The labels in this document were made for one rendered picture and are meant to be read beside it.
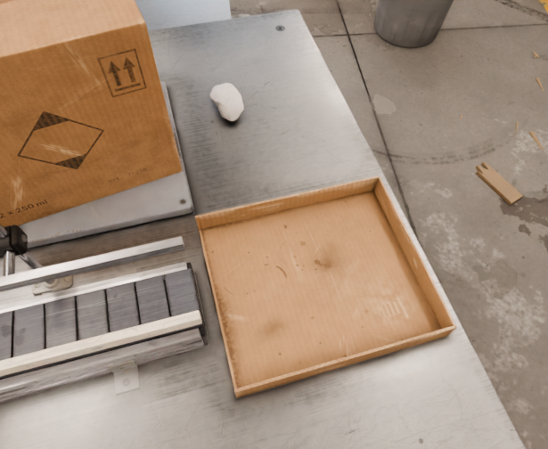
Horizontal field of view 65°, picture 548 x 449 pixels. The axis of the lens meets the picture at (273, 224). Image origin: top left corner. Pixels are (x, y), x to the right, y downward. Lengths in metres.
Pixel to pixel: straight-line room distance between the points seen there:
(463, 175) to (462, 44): 0.90
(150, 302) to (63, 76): 0.29
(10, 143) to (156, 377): 0.35
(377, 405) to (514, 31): 2.49
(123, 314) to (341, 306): 0.30
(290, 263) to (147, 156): 0.27
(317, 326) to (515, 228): 1.40
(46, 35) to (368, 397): 0.57
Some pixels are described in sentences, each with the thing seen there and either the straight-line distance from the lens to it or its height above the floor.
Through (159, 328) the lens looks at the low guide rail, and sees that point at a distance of 0.54.
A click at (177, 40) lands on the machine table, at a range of 1.02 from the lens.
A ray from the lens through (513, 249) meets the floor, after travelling 1.87.
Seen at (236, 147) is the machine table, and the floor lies 0.83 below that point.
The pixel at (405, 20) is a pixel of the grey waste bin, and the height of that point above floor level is 0.15.
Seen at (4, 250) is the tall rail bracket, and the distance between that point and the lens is 0.60.
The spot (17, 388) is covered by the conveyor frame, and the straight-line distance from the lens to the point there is 0.64.
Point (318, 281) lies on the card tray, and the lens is 0.64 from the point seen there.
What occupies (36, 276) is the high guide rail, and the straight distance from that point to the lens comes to 0.56.
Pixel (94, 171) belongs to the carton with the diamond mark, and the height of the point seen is 0.91.
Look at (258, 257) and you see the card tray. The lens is 0.65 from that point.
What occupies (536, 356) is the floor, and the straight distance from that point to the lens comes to 1.72.
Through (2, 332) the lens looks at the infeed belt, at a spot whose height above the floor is 0.88.
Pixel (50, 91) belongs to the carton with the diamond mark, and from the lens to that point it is 0.58.
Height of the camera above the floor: 1.42
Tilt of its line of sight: 59 degrees down
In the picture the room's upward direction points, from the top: 3 degrees clockwise
